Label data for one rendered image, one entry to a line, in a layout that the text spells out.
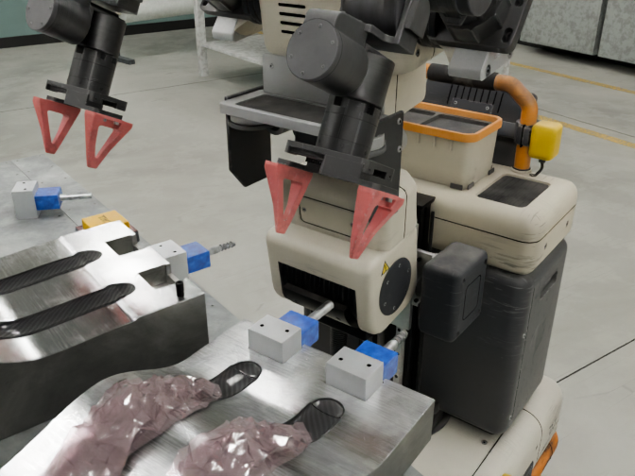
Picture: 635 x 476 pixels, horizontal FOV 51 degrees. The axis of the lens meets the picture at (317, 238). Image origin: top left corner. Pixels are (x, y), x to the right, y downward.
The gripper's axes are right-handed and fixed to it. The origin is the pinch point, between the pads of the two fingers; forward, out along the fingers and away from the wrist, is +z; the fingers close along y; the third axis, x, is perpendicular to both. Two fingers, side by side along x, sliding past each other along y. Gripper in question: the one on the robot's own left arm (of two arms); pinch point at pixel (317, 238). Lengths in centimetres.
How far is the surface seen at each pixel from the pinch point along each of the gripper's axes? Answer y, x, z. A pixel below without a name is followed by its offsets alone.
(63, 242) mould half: -40.3, 0.2, 12.0
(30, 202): -69, 13, 12
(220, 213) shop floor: -168, 178, 21
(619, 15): -107, 518, -202
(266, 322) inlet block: -5.4, 2.8, 11.4
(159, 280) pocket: -24.3, 3.8, 12.5
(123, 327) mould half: -17.5, -6.7, 16.1
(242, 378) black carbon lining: -3.6, -1.2, 17.1
